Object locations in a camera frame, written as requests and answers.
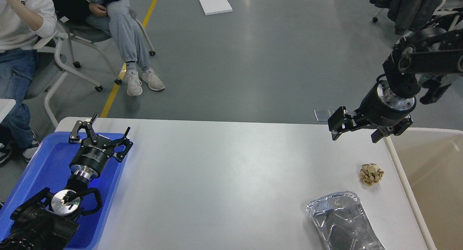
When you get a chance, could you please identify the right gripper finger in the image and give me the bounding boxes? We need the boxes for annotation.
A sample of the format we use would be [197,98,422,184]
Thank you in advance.
[371,114,413,143]
[328,106,369,141]

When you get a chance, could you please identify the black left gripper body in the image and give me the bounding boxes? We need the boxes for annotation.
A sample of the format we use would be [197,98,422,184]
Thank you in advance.
[69,135,119,179]

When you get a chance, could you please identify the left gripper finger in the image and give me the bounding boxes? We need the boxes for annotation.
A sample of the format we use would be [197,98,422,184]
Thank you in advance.
[103,127,133,162]
[68,113,99,146]

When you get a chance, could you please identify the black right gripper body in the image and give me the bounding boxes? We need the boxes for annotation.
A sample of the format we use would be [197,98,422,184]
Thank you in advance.
[355,80,416,127]

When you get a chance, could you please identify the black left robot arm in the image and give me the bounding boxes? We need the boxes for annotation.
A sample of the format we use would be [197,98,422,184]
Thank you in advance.
[1,114,133,250]

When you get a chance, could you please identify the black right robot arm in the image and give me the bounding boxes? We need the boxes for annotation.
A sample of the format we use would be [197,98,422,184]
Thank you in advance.
[328,17,463,143]

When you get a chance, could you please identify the left floor socket plate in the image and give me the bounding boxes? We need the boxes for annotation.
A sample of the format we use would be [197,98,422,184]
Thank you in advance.
[314,109,334,122]

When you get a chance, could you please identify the blue plastic tray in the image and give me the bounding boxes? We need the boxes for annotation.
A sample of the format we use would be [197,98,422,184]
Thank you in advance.
[0,132,125,250]

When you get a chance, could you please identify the crumpled brown paper ball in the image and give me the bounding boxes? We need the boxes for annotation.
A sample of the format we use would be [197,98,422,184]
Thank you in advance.
[360,163,384,186]

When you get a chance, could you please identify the beige plastic bin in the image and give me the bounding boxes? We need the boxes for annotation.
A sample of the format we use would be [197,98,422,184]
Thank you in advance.
[384,128,463,250]

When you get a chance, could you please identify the white office chair near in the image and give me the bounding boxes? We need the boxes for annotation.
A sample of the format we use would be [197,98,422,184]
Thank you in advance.
[25,28,103,127]

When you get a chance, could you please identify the white office chair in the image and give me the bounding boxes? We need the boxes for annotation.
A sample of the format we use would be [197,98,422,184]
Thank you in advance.
[25,28,103,127]
[56,8,156,86]

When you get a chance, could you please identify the white side table corner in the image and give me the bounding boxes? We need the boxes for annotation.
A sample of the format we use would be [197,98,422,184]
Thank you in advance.
[0,98,16,122]

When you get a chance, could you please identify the aluminium foil tray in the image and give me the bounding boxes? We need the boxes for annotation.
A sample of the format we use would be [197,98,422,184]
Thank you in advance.
[306,191,384,250]

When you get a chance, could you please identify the chair with dark jacket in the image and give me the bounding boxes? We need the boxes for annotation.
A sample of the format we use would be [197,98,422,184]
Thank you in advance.
[369,0,441,35]

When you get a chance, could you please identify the white office chair far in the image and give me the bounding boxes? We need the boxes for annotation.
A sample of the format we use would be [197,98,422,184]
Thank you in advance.
[56,8,156,86]

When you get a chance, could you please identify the person in white sweater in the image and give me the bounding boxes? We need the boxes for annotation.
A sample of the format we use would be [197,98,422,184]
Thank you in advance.
[0,0,56,163]

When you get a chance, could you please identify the person in grey trousers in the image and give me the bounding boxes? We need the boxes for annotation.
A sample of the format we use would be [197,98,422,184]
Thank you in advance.
[53,0,165,96]

